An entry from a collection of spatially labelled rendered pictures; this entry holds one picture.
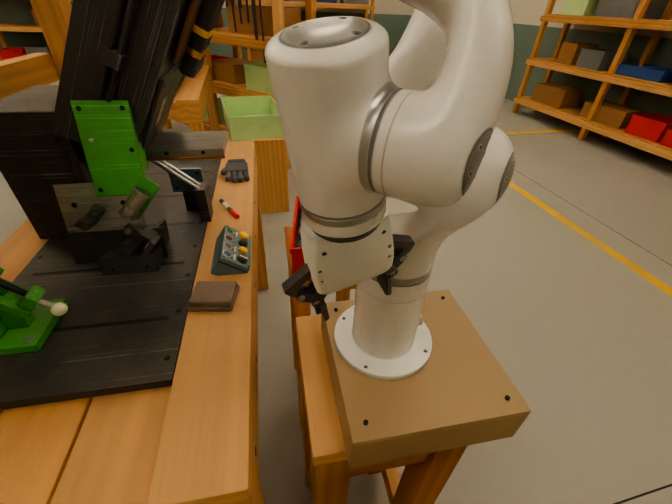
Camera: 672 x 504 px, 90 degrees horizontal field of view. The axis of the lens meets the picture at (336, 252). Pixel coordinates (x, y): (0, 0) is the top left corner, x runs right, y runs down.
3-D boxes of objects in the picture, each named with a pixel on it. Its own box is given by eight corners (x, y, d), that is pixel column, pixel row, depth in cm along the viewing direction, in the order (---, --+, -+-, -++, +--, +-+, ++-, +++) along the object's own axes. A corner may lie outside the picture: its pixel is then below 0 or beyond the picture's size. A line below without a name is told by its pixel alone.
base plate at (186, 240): (222, 161, 149) (221, 156, 148) (174, 386, 63) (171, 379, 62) (118, 164, 142) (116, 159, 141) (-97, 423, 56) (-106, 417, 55)
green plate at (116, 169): (157, 188, 90) (140, 101, 82) (147, 194, 83) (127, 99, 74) (110, 190, 88) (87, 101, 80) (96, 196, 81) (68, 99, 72)
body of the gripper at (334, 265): (373, 170, 37) (374, 239, 45) (284, 199, 35) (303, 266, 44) (408, 211, 32) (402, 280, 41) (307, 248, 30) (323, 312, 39)
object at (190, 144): (228, 140, 107) (227, 130, 105) (225, 159, 94) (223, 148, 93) (92, 143, 100) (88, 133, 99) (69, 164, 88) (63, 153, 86)
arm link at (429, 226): (379, 235, 63) (396, 96, 49) (480, 271, 55) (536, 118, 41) (345, 268, 54) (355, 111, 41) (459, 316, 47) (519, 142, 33)
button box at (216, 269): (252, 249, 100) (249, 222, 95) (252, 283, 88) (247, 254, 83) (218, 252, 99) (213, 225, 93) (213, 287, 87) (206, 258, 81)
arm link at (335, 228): (367, 152, 36) (368, 176, 38) (287, 178, 34) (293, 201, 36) (407, 199, 30) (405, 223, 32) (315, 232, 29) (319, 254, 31)
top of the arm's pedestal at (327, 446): (416, 313, 90) (419, 302, 87) (479, 435, 64) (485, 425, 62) (295, 327, 84) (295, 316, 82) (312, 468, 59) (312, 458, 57)
